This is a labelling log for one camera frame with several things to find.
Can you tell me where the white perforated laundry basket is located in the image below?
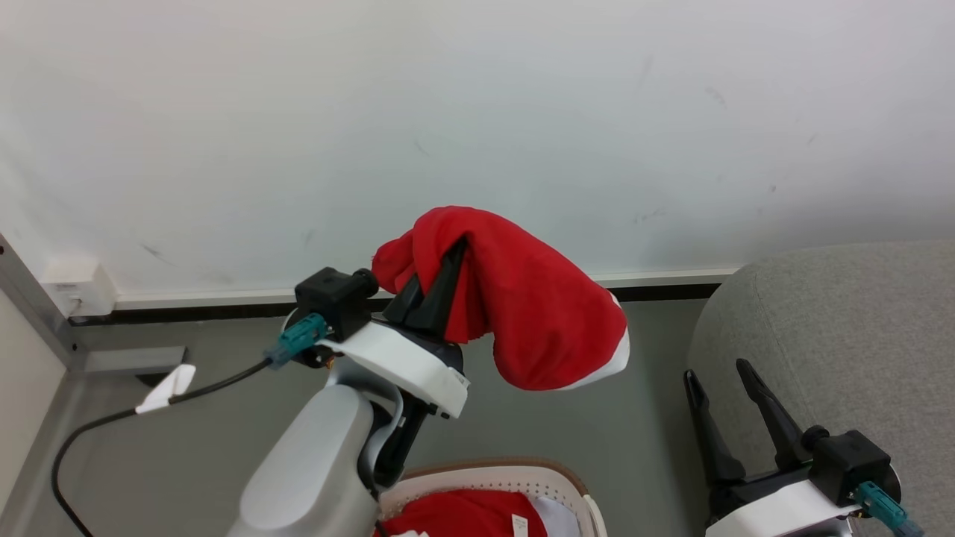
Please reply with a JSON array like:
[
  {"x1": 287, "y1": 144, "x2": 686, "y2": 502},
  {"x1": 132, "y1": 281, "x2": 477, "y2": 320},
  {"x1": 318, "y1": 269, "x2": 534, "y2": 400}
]
[{"x1": 377, "y1": 458, "x2": 608, "y2": 537}]

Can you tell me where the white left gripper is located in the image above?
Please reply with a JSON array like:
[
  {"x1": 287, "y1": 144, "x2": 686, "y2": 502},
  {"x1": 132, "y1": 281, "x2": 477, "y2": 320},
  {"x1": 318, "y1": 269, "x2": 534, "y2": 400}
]
[{"x1": 284, "y1": 236, "x2": 471, "y2": 490}]

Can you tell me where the white wall outlet box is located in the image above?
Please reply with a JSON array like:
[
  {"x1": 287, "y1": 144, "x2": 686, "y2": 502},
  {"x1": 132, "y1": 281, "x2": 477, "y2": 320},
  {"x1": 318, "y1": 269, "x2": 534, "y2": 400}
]
[{"x1": 41, "y1": 255, "x2": 118, "y2": 318}]

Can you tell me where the teal left cable connector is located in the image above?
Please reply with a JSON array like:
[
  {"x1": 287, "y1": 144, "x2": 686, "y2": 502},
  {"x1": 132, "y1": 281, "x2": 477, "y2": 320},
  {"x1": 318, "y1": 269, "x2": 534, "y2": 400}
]
[{"x1": 264, "y1": 313, "x2": 330, "y2": 368}]

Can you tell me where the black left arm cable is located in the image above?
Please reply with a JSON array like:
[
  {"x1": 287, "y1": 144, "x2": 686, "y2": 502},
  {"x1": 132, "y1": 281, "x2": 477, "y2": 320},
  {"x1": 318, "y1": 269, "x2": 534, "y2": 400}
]
[{"x1": 51, "y1": 358, "x2": 274, "y2": 537}]

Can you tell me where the black baseboard strip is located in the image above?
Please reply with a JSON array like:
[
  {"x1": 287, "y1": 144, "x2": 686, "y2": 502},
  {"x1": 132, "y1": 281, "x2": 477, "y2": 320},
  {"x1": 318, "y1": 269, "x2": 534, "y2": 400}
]
[{"x1": 69, "y1": 283, "x2": 723, "y2": 327}]

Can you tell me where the teal cable connector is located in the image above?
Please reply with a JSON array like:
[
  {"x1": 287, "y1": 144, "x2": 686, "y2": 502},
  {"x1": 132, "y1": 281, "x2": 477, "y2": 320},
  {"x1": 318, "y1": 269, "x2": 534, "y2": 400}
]
[
  {"x1": 857, "y1": 481, "x2": 924, "y2": 537},
  {"x1": 264, "y1": 313, "x2": 330, "y2": 368}
]

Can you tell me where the white wall trim strip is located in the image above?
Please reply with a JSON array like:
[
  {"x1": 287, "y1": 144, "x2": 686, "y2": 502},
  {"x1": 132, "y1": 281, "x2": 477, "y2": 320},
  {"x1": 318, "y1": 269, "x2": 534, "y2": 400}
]
[{"x1": 114, "y1": 266, "x2": 744, "y2": 311}]

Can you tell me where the white cable tag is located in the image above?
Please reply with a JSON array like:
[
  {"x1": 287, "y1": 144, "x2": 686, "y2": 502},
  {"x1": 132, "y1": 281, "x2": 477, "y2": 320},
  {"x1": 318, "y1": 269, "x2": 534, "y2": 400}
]
[{"x1": 135, "y1": 363, "x2": 197, "y2": 415}]

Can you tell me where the red garment with white trim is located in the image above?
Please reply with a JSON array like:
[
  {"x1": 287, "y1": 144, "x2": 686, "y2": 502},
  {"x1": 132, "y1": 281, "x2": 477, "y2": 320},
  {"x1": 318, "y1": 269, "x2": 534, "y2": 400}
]
[{"x1": 371, "y1": 206, "x2": 630, "y2": 392}]

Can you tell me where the teal right cable connector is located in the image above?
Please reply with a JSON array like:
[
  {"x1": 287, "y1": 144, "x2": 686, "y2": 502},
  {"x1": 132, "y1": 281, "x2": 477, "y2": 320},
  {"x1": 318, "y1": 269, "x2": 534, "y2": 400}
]
[{"x1": 857, "y1": 481, "x2": 924, "y2": 537}]

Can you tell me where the grey fabric sofa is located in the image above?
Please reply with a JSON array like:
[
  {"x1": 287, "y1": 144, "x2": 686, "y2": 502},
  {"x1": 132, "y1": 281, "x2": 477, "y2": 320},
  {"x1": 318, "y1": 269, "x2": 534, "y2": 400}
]
[{"x1": 685, "y1": 239, "x2": 955, "y2": 537}]

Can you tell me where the red garment with white label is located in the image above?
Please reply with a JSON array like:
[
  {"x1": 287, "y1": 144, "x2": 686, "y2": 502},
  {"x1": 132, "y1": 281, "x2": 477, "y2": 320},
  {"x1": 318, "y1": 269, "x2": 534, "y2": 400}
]
[{"x1": 373, "y1": 489, "x2": 549, "y2": 537}]

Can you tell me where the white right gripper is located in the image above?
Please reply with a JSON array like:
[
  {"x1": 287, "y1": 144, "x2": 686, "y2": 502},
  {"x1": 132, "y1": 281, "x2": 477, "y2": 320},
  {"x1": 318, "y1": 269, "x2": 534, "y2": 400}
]
[{"x1": 683, "y1": 358, "x2": 902, "y2": 537}]

